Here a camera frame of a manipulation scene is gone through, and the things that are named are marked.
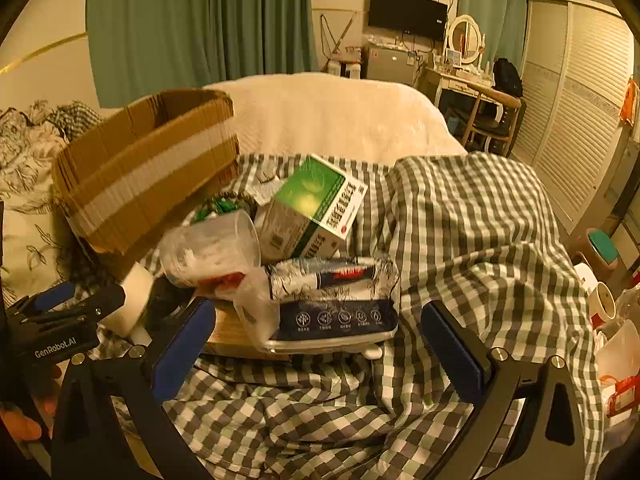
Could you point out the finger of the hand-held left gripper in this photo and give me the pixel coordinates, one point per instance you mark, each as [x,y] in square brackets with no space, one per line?
[55,295]
[100,302]

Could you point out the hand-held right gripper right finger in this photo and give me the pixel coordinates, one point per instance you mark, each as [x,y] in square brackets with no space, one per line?
[450,352]

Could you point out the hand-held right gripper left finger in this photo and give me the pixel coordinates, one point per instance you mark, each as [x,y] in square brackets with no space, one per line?
[182,347]

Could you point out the clear plastic cup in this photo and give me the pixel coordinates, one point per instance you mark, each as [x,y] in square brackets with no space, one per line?
[215,245]

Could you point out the floral navy tissue pack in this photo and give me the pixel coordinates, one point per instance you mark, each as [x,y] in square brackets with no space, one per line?
[340,320]

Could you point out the brown cardboard box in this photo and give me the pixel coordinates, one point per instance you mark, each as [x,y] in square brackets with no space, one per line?
[150,160]

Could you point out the green white medicine box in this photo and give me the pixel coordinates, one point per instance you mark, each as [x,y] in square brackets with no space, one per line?
[310,195]

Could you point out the person's left hand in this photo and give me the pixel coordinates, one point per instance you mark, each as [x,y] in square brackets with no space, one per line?
[17,425]

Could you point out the white tape roll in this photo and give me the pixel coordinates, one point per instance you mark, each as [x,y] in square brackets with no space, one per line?
[132,295]

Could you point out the clear plastic bag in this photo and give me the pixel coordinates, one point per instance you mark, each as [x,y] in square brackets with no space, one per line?
[255,305]

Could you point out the grey checkered blanket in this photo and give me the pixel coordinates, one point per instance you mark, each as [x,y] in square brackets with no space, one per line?
[475,235]

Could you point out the green foil packet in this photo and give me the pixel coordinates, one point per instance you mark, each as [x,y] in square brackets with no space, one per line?
[220,206]

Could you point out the white mug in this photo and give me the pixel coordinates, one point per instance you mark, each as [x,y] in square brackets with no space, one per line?
[597,305]

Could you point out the white red plastic bag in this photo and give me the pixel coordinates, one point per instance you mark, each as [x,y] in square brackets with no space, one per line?
[620,355]

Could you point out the white printed packet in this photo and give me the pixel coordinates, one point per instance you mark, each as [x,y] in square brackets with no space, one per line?
[265,190]

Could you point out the checkered pillow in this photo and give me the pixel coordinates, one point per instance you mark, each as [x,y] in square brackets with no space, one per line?
[75,114]

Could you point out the teal round lid jar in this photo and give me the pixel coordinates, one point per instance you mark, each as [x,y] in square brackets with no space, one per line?
[602,247]

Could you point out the wooden chair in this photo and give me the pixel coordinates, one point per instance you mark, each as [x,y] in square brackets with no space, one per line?
[492,127]

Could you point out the cream knitted blanket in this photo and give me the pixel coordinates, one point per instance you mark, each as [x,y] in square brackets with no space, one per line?
[340,115]

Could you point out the white vanity desk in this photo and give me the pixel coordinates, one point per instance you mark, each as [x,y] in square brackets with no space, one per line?
[450,80]

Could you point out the white louvered wardrobe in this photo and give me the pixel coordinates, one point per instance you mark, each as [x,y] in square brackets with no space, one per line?
[575,110]

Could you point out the black bag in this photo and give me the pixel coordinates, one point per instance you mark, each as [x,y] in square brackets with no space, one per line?
[507,77]

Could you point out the grey mini fridge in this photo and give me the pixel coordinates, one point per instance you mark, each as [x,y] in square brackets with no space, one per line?
[390,62]

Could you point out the wide green curtain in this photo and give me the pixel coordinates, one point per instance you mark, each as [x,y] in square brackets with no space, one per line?
[200,20]

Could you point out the white small cabinet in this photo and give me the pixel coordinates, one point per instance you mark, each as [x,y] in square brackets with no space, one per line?
[345,69]

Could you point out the orange hanging bag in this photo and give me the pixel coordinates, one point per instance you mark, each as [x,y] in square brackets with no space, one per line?
[631,102]

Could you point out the white oval mirror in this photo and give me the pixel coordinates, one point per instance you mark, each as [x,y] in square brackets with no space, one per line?
[465,35]

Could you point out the metal drying rack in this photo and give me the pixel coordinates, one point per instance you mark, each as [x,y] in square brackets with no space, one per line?
[340,40]

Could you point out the narrow green curtain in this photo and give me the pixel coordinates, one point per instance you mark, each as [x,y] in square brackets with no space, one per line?
[492,5]

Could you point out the black wall television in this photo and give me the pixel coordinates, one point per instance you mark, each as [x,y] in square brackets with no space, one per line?
[407,12]

